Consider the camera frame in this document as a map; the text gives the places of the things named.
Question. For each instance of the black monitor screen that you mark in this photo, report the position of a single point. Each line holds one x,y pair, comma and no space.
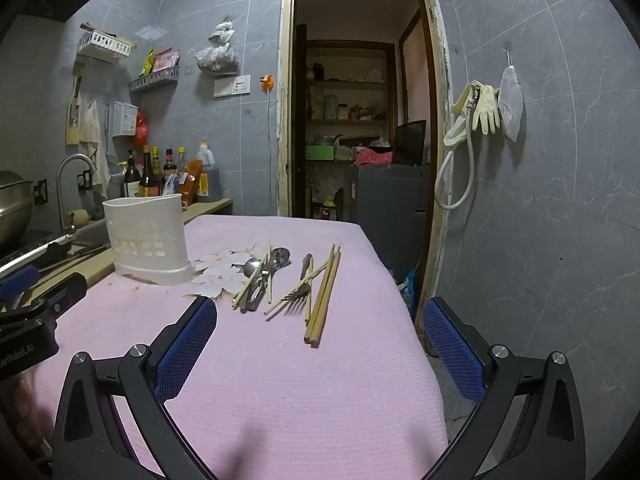
410,142

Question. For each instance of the wooden door frame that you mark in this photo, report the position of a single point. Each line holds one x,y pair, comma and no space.
285,110

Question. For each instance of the beige sponge roll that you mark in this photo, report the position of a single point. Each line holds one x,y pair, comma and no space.
80,217

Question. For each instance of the white mesh bag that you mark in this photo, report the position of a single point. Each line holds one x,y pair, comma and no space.
511,102

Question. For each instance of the metal tongs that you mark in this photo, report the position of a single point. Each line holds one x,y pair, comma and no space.
256,296

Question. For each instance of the metal spoon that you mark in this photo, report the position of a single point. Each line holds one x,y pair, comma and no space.
252,266
281,255

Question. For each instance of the white wall socket panel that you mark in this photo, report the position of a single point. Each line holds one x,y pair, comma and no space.
232,86

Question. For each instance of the soy sauce bottle yellow label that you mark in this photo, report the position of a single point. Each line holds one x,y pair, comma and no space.
147,175
157,165

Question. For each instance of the green yellow snack packet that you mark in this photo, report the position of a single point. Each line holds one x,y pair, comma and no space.
148,62

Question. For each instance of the hanging bamboo brush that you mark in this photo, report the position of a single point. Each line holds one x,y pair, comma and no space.
75,110

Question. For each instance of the hanging beige rag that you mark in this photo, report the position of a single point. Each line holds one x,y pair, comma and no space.
91,130

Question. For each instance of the pink tablecloth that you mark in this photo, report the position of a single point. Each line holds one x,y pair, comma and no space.
280,385

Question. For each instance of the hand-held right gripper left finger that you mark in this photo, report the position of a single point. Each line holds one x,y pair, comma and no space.
187,345

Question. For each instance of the grey washing machine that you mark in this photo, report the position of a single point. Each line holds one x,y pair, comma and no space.
390,200

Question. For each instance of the dark bottle white label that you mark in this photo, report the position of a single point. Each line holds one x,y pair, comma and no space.
131,177

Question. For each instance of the metal fork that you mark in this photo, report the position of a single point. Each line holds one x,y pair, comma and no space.
294,302

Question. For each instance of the white plastic utensil holder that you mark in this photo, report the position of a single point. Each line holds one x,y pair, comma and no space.
145,230

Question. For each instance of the blue plastic bag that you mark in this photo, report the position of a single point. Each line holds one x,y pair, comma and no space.
410,287

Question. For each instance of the white wall basket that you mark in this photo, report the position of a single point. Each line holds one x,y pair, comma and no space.
102,46

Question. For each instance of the white wall-mounted box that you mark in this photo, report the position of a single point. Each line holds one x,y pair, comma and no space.
125,117

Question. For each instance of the cream rubber glove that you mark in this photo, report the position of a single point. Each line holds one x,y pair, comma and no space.
462,102
487,110

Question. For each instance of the dark sauce bottle red cap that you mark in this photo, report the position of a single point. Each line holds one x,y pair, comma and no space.
170,162

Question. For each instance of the red cloth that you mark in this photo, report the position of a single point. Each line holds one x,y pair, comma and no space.
375,157

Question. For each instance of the red white snack packet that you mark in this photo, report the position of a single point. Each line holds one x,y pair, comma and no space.
167,57

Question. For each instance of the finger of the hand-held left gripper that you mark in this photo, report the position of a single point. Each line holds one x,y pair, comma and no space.
65,292
17,280

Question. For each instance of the hanging clear plastic bag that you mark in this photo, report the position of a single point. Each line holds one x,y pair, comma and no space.
217,52

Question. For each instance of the black wall outlet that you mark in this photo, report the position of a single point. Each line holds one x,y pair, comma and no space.
40,191
85,180

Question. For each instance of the clear bottle yellow cap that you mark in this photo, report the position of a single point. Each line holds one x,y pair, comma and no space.
181,160

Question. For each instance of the wooden storage shelf unit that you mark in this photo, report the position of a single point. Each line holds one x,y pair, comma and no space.
345,95

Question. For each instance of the grey wall shelf basket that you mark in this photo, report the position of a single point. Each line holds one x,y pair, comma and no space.
155,80

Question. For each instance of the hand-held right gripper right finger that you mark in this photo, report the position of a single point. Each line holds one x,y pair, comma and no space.
455,345

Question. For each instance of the red plastic bag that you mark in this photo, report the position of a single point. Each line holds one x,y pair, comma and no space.
141,130

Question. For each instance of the green box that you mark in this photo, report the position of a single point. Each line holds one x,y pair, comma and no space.
320,152

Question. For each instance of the orange seasoning packet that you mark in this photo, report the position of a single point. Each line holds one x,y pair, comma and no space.
191,180

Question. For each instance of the metal pot with lid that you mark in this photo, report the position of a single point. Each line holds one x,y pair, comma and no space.
12,205

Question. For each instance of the blue white packet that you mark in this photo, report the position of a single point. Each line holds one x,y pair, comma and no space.
171,183

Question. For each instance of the curved metal faucet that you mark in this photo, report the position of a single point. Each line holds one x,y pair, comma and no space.
62,185

